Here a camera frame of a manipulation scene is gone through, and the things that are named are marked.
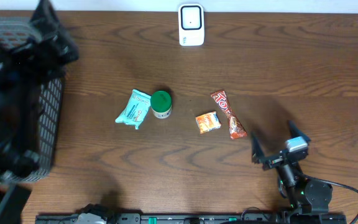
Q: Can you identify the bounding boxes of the white barcode scanner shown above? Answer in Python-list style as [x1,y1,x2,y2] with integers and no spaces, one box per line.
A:
[178,4,205,47]

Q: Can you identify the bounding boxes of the orange snack packet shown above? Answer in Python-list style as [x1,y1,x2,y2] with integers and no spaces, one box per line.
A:
[195,111,221,134]

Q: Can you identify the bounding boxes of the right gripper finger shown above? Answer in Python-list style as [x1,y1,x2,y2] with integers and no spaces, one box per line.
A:
[251,133,265,164]
[288,120,311,143]

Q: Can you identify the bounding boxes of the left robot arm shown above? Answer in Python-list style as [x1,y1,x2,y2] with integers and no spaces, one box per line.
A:
[0,0,79,223]

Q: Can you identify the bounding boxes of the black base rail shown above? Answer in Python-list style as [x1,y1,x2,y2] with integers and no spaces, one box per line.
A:
[35,212,347,224]

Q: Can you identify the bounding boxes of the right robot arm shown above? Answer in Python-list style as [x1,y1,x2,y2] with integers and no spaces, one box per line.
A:
[251,121,333,215]

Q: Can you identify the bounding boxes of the green lid jar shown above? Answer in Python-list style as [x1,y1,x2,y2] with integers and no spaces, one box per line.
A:
[150,90,172,119]

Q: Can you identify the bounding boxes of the red chocolate bar wrapper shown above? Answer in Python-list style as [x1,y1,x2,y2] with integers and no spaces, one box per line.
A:
[211,90,247,139]

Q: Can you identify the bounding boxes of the grey plastic basket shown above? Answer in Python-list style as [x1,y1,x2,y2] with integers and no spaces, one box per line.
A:
[0,17,65,185]

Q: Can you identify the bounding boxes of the teal wet wipes pack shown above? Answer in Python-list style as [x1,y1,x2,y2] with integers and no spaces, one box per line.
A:
[115,89,151,129]

